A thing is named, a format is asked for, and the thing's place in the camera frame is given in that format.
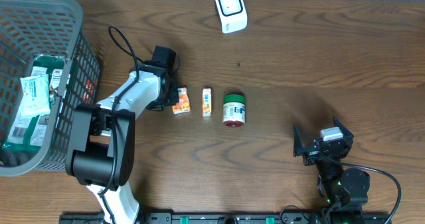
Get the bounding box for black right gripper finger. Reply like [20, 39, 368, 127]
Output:
[293, 124, 304, 157]
[333, 116, 354, 140]

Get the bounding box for orange Kleenex tissue box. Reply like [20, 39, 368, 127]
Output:
[172, 87, 191, 114]

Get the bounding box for narrow orange tissue box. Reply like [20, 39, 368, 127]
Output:
[202, 88, 212, 118]

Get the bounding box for green lid Knorr jar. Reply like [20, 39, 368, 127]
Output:
[222, 94, 246, 128]

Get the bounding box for light teal wipes pack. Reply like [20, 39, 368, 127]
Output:
[21, 74, 50, 118]

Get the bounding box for green 3M gloves pack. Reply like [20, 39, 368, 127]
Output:
[3, 55, 65, 152]

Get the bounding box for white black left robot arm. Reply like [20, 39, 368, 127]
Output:
[65, 46, 180, 223]

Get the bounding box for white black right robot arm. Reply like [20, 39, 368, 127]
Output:
[293, 117, 370, 223]

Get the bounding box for white barcode scanner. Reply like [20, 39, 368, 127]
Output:
[214, 0, 248, 34]

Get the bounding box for grey plastic shopping basket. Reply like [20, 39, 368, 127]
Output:
[1, 0, 101, 177]

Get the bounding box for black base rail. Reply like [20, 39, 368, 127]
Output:
[59, 211, 392, 224]

